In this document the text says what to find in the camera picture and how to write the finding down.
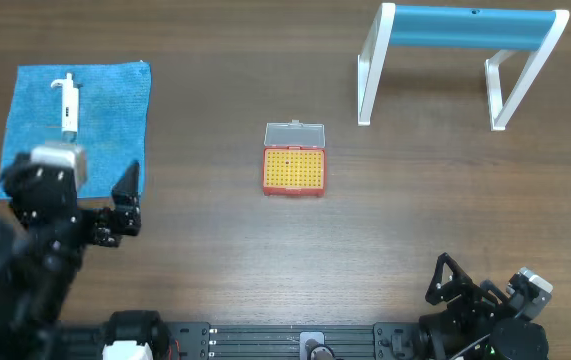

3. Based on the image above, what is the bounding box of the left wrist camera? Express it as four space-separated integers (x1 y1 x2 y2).
29 141 89 191

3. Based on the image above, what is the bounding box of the white pipette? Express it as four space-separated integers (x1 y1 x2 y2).
49 72 83 145

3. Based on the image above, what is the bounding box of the mounting rail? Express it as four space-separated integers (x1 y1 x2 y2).
58 321 439 360

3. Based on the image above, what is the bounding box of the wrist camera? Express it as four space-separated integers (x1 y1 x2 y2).
505 266 555 322
29 141 89 191

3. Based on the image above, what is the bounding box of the blue cloth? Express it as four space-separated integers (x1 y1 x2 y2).
0 60 153 201

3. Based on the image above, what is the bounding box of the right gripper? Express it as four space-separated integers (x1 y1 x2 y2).
424 251 522 324

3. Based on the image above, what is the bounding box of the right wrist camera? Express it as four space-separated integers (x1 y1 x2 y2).
505 266 555 322

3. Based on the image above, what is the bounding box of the white and blue stand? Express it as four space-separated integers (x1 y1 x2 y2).
356 1 571 132

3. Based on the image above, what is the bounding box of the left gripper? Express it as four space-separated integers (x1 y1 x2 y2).
1 152 143 249

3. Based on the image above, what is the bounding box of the red and yellow tip box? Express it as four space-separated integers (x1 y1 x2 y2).
261 119 328 199

